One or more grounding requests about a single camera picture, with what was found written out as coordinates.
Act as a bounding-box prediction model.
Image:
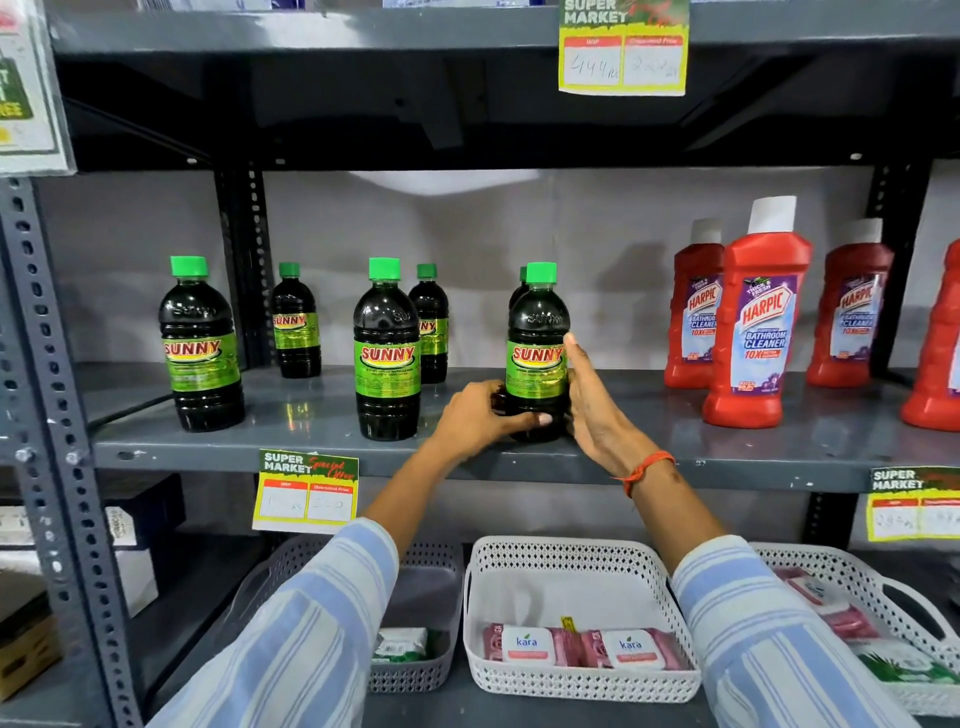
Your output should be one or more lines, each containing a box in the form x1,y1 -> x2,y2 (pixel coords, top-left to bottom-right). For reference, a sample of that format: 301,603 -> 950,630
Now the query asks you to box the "white box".
0,506 -> 160,620

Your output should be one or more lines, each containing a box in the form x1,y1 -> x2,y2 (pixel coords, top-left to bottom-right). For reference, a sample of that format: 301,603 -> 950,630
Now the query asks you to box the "brown cardboard box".
0,573 -> 63,704

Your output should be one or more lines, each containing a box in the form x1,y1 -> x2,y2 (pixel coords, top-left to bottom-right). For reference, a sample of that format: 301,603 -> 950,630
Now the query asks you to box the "red bathroom cleaner bottle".
663,218 -> 726,390
806,218 -> 896,390
900,239 -> 960,433
702,195 -> 814,430

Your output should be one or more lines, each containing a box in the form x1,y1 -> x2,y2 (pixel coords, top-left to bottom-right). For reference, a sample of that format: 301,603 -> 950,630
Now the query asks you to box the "yellow green price tag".
252,448 -> 360,536
866,465 -> 960,543
558,0 -> 691,98

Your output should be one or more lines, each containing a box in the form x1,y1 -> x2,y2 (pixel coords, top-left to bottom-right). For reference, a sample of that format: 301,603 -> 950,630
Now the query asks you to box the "green leaf print packet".
853,637 -> 960,687

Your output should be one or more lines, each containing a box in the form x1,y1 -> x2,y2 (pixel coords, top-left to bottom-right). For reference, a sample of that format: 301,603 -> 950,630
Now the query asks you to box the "person's right hand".
561,332 -> 664,478

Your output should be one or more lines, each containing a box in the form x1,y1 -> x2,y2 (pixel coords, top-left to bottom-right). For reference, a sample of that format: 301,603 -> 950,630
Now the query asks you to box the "gray metal shelving rack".
0,0 -> 960,728

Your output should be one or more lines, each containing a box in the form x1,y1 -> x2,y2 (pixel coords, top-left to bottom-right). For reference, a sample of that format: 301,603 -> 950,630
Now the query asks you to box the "laminated offer poster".
0,0 -> 78,179

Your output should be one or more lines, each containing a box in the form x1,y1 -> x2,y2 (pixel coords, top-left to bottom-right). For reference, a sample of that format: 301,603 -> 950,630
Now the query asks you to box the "pink wet wipes packet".
483,623 -> 580,669
580,627 -> 688,672

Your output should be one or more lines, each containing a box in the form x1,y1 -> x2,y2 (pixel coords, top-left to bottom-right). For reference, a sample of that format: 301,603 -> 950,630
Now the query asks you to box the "person's right forearm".
621,454 -> 922,728

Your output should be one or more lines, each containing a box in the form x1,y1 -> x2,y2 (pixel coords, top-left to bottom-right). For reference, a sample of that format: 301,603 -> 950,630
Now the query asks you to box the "white plastic basket with handle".
748,541 -> 960,718

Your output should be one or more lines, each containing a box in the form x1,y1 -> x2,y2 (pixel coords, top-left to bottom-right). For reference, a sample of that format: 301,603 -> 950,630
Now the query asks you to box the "gray plastic basket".
223,534 -> 466,696

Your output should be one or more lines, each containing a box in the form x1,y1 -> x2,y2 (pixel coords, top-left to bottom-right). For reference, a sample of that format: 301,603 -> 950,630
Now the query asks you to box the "person's left hand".
431,380 -> 557,463

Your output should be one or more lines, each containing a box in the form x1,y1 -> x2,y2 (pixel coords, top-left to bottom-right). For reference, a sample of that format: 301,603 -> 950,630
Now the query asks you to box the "green white packet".
372,627 -> 430,666

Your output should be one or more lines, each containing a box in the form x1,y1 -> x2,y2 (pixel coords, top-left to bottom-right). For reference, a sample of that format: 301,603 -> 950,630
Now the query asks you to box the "black box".
0,472 -> 187,556

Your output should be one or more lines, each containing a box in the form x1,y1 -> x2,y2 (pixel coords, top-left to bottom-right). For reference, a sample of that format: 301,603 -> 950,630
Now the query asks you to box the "orange wrist thread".
612,450 -> 677,499

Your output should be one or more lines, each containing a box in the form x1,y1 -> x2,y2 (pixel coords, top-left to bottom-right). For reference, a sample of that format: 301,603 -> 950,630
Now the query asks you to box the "person's left forearm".
147,433 -> 481,728

